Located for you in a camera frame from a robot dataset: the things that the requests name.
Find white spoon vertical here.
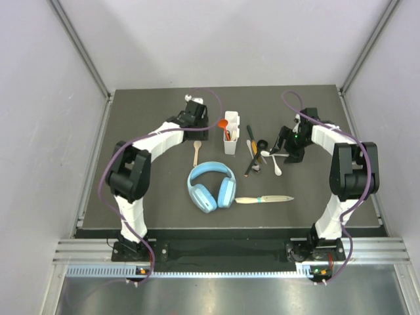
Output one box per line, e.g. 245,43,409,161
270,154,282,177

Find knife with beige handle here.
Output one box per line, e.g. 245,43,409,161
235,196,294,204

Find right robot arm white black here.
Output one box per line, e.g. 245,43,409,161
271,108,379,263

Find beige wooden spoon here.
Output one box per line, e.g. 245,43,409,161
193,140,201,167

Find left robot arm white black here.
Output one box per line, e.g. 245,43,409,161
106,95,209,262

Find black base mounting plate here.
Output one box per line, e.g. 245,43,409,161
111,238,345,263

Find orange plastic spoon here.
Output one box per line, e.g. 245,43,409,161
218,119,228,138

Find aluminium frame rail front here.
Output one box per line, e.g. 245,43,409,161
52,238,410,279

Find white spoon horizontal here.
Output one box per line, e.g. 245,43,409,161
261,150,289,158

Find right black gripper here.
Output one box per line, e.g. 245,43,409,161
270,126,312,163

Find white compartment utensil container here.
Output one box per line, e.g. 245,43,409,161
223,111,240,156

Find blue over-ear headphones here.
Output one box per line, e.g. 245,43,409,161
186,161,237,214

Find black ladle spoon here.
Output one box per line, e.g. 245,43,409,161
255,139,268,162

